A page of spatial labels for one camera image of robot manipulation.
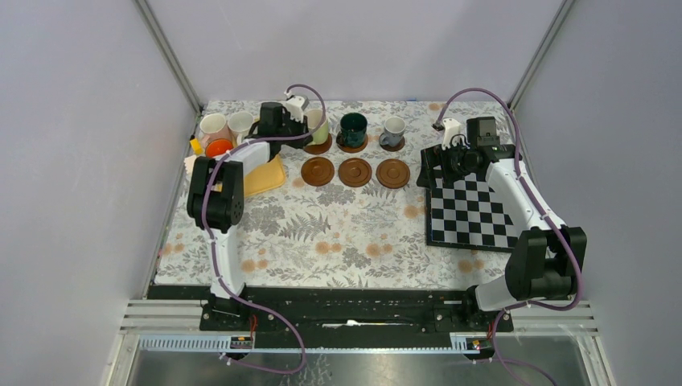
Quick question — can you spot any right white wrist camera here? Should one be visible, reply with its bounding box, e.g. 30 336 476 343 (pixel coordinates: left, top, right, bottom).
432 118 462 150

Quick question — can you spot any orange mug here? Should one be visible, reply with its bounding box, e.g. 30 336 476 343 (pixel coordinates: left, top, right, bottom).
204 138 234 158

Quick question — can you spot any grey mug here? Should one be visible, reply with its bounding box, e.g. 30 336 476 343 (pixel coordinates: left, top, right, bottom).
379 117 406 147

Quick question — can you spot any pink white mug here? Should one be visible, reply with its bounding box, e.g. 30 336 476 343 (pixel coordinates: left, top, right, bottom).
199 113 232 147

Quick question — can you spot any white pink block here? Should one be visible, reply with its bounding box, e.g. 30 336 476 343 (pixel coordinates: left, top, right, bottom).
183 154 198 175

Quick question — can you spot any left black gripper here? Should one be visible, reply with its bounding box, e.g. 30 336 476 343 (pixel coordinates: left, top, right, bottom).
276 111 312 149

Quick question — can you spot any yellow tray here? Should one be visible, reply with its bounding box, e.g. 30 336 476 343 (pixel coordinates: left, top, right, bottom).
244 155 286 197

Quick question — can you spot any brown wooden coaster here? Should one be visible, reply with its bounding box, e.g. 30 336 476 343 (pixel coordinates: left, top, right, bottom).
303 134 332 155
338 158 372 187
376 158 411 189
301 157 335 187
335 135 368 154

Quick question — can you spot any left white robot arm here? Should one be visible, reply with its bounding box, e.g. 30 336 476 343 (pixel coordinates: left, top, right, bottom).
187 96 312 331

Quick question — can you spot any dark green mug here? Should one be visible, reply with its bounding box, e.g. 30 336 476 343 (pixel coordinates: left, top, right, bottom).
337 113 368 149

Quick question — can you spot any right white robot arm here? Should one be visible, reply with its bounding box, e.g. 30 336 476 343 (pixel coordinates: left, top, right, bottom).
417 117 587 331

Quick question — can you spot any yellow block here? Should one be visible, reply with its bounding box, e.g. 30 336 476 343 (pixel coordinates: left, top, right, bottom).
190 138 204 155

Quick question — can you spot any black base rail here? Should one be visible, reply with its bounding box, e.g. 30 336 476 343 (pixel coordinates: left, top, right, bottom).
147 285 513 350

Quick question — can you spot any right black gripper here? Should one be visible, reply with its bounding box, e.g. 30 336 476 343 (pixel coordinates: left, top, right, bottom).
416 139 477 190

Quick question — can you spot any black white checkerboard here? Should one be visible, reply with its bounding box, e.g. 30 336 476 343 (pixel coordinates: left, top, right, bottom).
425 169 519 252

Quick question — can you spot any floral tablecloth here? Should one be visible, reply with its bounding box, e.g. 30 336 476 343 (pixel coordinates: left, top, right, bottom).
154 101 511 290

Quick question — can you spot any dark brown coaster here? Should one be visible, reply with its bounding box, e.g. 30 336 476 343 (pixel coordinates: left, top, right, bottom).
380 138 405 152

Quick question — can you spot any light green mug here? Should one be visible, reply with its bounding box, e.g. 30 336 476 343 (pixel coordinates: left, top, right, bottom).
306 109 329 146

